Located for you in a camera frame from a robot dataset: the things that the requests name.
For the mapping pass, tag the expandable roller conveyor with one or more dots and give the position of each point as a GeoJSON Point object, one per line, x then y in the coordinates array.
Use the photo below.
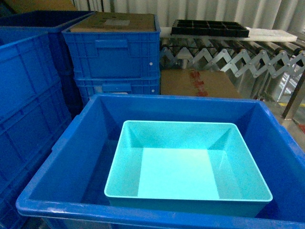
{"type": "Point", "coordinates": [266, 71]}

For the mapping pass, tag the blue ribbed crate left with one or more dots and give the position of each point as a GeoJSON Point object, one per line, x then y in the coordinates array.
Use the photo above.
{"type": "Point", "coordinates": [33, 114]}

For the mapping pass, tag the blue crate with cardboard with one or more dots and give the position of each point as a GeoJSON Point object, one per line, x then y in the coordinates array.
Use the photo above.
{"type": "Point", "coordinates": [114, 54]}

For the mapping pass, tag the brown cardboard box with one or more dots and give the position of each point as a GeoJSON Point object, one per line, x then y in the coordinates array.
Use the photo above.
{"type": "Point", "coordinates": [190, 82]}

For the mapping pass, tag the black compartment tray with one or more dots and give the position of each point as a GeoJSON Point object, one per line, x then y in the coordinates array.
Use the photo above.
{"type": "Point", "coordinates": [209, 28]}

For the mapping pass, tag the lower blue stacked crate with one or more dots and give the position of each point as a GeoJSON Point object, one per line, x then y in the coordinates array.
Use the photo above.
{"type": "Point", "coordinates": [91, 86]}

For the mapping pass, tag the white foam sheet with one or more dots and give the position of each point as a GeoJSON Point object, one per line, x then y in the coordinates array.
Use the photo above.
{"type": "Point", "coordinates": [255, 35]}

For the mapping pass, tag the large blue open bin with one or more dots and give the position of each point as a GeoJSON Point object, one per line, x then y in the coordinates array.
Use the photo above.
{"type": "Point", "coordinates": [68, 189]}

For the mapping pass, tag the teal plastic tray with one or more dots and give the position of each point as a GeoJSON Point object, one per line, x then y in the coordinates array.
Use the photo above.
{"type": "Point", "coordinates": [193, 167]}

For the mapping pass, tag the cardboard sheet on crate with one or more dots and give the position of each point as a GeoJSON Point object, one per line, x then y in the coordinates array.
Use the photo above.
{"type": "Point", "coordinates": [116, 22]}

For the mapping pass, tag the dark blue rear crate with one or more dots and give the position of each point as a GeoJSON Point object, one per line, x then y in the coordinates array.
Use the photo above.
{"type": "Point", "coordinates": [53, 22]}

